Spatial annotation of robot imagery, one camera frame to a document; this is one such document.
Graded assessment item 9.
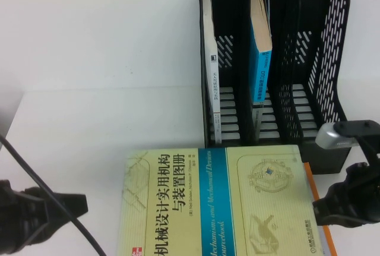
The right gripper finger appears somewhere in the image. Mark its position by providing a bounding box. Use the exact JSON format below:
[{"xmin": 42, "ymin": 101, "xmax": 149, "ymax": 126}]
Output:
[{"xmin": 312, "ymin": 197, "xmax": 332, "ymax": 226}]

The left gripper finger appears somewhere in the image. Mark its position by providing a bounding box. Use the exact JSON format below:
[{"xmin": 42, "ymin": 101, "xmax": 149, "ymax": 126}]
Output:
[{"xmin": 47, "ymin": 192, "xmax": 89, "ymax": 233}]

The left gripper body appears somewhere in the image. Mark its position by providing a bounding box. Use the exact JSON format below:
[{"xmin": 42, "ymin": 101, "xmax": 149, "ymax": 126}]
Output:
[{"xmin": 0, "ymin": 179, "xmax": 50, "ymax": 249}]

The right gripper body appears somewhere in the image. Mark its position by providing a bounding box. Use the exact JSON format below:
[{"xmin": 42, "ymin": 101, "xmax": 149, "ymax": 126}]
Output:
[{"xmin": 325, "ymin": 162, "xmax": 380, "ymax": 230}]

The yellow-green mechanical design book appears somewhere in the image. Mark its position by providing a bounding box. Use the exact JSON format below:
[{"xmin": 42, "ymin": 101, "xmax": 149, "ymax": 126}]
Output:
[{"xmin": 116, "ymin": 145, "xmax": 325, "ymax": 256}]

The white orange ROS2 book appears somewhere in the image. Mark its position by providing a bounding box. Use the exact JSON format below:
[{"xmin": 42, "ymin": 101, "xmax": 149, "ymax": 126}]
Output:
[{"xmin": 302, "ymin": 162, "xmax": 338, "ymax": 256}]

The blue spine book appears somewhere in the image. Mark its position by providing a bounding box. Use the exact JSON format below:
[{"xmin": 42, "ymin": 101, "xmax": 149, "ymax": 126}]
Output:
[{"xmin": 248, "ymin": 0, "xmax": 273, "ymax": 143}]

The white spine book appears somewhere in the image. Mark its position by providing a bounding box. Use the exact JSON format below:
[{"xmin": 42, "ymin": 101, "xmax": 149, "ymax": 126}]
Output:
[{"xmin": 201, "ymin": 0, "xmax": 223, "ymax": 144}]

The black plastic book stand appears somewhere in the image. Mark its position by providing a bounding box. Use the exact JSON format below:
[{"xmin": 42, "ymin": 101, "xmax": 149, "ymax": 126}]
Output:
[{"xmin": 198, "ymin": 0, "xmax": 354, "ymax": 176}]

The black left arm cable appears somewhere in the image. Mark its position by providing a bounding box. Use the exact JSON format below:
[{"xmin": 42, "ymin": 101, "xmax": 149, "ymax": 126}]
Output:
[{"xmin": 0, "ymin": 133, "xmax": 105, "ymax": 256}]

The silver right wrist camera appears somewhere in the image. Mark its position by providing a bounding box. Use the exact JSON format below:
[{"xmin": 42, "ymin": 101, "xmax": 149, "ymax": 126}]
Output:
[{"xmin": 315, "ymin": 122, "xmax": 359, "ymax": 151}]

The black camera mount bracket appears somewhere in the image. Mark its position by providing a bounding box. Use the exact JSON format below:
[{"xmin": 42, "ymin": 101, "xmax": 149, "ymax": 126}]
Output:
[{"xmin": 332, "ymin": 119, "xmax": 380, "ymax": 167}]

